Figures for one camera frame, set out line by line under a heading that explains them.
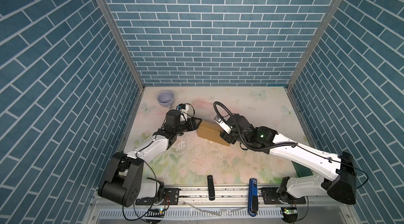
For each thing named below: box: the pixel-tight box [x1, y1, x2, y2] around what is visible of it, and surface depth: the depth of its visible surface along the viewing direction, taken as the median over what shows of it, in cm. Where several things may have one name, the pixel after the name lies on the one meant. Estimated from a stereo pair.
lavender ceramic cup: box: [157, 90, 175, 109], surface depth 106 cm
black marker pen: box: [207, 175, 216, 201], surface depth 77 cm
